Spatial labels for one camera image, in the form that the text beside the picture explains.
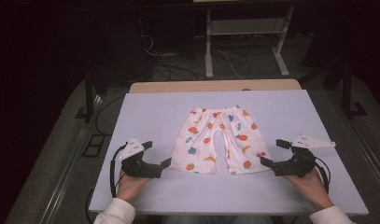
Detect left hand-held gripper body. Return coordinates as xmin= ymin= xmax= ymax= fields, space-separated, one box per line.
xmin=118 ymin=138 xmax=163 ymax=179

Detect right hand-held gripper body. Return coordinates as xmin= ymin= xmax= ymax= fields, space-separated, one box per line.
xmin=271 ymin=133 xmax=336 ymax=179

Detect white fruit print pants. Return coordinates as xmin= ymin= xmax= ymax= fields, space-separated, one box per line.
xmin=170 ymin=105 xmax=272 ymax=175

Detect person's left hand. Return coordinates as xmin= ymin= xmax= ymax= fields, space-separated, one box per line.
xmin=116 ymin=169 xmax=151 ymax=202

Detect person's right hand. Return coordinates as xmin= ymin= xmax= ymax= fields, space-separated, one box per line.
xmin=284 ymin=169 xmax=334 ymax=212

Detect black metal stand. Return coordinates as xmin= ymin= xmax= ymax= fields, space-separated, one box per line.
xmin=342 ymin=60 xmax=368 ymax=119
xmin=75 ymin=73 xmax=102 ymax=123

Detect white metal stand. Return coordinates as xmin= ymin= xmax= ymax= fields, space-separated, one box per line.
xmin=204 ymin=6 xmax=295 ymax=79

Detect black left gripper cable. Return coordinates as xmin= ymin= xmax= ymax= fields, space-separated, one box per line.
xmin=109 ymin=142 xmax=130 ymax=199

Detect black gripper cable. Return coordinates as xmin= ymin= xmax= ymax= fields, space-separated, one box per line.
xmin=109 ymin=142 xmax=130 ymax=199
xmin=314 ymin=156 xmax=331 ymax=194

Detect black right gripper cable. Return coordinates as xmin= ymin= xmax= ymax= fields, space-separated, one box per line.
xmin=314 ymin=156 xmax=331 ymax=194

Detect black floor frame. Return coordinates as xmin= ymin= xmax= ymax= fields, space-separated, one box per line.
xmin=82 ymin=133 xmax=106 ymax=159

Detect black cable beside table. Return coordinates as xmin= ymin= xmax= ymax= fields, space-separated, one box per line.
xmin=94 ymin=93 xmax=126 ymax=136

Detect bundle of black floor cables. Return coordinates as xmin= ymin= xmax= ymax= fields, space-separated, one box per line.
xmin=140 ymin=32 xmax=207 ymax=82

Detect white floor cable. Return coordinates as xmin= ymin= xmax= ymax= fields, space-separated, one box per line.
xmin=213 ymin=48 xmax=244 ymax=80

